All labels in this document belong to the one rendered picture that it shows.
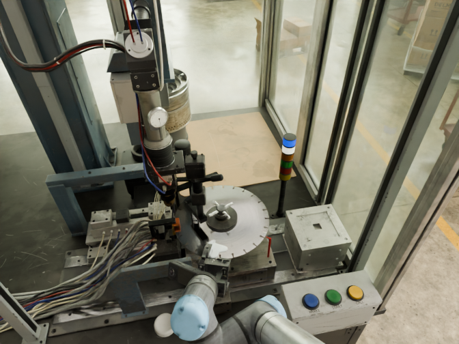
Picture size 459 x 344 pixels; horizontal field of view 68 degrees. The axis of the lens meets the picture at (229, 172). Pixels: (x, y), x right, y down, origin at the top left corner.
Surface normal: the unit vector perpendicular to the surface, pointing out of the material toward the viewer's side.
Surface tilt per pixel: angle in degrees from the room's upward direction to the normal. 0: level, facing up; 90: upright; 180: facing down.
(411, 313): 0
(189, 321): 56
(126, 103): 90
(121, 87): 90
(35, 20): 90
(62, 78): 90
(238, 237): 0
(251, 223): 0
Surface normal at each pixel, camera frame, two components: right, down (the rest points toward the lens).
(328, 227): -0.01, -0.75
